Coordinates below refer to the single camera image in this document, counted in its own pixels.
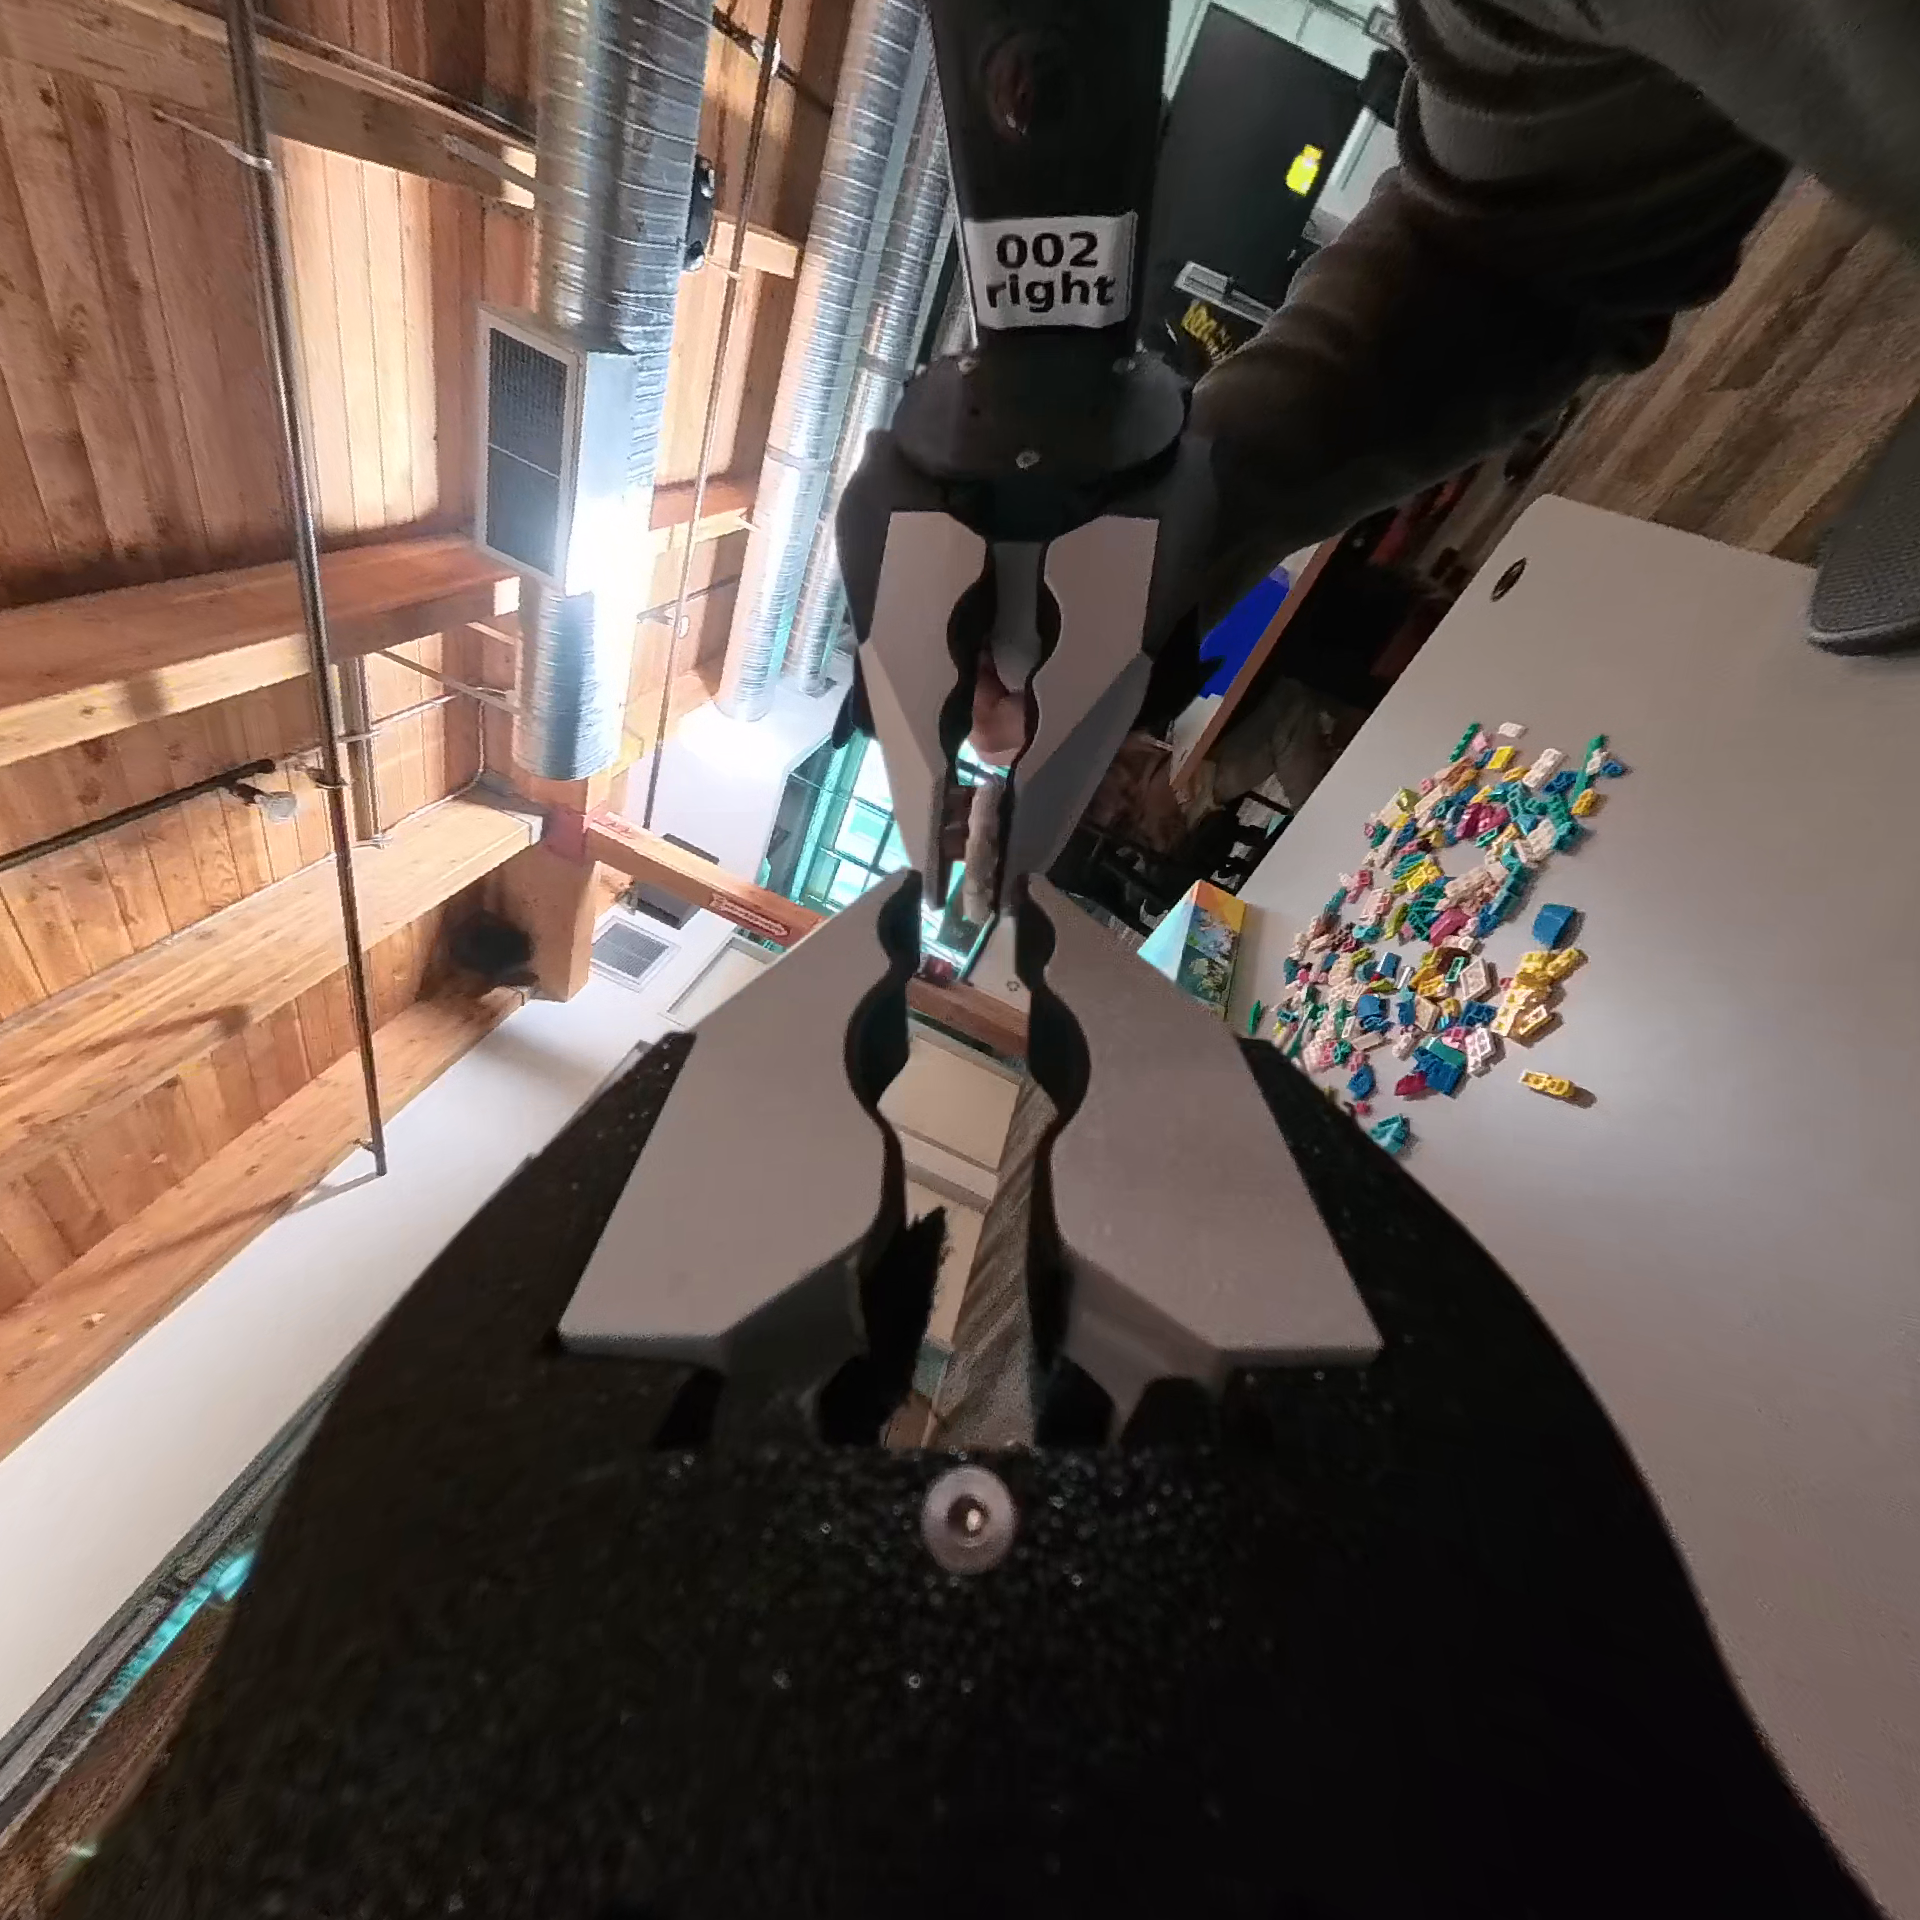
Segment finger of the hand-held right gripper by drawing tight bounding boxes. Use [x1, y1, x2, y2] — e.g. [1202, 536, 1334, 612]
[858, 511, 993, 910]
[1002, 517, 1170, 910]

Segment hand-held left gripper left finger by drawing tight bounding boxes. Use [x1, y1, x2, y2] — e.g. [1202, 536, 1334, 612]
[554, 866, 925, 1382]

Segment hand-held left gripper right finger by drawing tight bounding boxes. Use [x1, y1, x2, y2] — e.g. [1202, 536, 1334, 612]
[1015, 874, 1386, 1431]

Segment person's right forearm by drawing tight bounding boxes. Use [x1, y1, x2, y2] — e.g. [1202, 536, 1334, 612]
[1193, 0, 1920, 602]

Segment grey desk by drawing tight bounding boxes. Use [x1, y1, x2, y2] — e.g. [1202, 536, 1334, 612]
[1231, 495, 1920, 1920]

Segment blue storage bin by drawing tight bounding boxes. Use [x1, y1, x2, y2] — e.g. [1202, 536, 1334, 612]
[1200, 577, 1292, 701]

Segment colourful brick set box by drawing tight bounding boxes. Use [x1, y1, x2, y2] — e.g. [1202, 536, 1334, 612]
[1136, 880, 1251, 1022]

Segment wooden support column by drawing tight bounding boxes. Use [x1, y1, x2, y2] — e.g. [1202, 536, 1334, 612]
[576, 810, 1039, 1053]

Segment pile of colourful bricks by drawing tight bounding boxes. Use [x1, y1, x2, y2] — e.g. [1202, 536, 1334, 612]
[1272, 721, 1634, 1120]

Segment ceiling vent box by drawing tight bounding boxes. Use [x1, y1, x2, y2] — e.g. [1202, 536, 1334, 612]
[476, 307, 663, 588]

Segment metal ceiling rod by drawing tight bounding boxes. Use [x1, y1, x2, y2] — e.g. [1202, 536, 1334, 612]
[225, 0, 390, 1180]

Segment grey mesh office chair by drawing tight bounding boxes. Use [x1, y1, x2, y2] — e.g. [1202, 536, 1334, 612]
[1807, 450, 1920, 658]

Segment silver spiral air duct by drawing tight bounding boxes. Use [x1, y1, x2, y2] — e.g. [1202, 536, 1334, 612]
[511, 0, 714, 783]
[720, 0, 963, 723]

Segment black wall screen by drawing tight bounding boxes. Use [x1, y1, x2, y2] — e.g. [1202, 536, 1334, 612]
[1162, 0, 1405, 324]

